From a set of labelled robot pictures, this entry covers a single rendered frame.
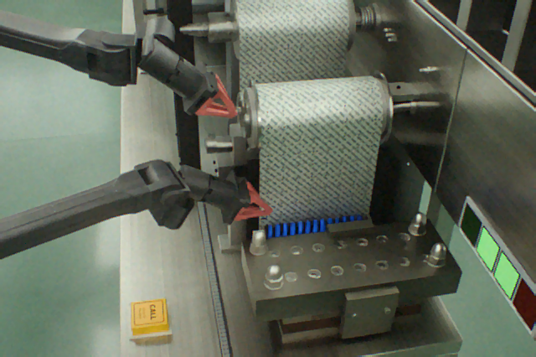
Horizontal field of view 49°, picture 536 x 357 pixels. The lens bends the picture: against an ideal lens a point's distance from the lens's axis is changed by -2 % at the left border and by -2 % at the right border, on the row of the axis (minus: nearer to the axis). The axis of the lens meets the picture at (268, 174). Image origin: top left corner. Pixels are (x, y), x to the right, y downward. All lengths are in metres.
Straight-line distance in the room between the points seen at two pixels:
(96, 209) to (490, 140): 0.64
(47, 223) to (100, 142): 2.51
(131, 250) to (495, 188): 0.80
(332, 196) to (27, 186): 2.27
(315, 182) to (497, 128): 0.39
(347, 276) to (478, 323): 1.47
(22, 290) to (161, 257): 1.39
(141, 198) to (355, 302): 0.43
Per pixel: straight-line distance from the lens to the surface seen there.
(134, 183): 1.04
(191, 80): 1.05
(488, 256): 1.01
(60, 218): 1.01
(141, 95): 1.99
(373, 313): 1.15
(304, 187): 1.18
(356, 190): 1.22
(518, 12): 0.92
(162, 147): 1.71
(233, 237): 1.33
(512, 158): 0.93
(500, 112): 0.95
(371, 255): 1.18
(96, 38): 1.05
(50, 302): 2.59
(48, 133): 3.67
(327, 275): 1.12
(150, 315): 1.21
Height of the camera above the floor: 1.82
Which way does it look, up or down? 36 degrees down
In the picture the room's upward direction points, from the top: 1 degrees clockwise
